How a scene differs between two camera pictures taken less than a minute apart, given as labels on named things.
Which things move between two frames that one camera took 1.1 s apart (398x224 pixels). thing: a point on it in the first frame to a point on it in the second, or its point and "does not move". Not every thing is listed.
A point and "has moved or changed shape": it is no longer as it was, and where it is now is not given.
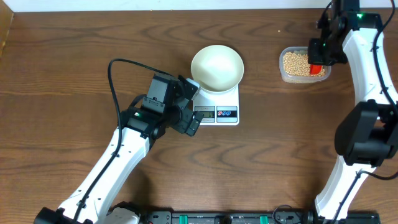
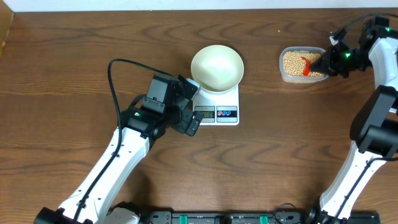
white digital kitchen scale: (218, 109) does not move
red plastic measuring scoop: (314, 69) has moved or changed shape
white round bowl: (217, 68) does not move
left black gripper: (181, 125) does not move
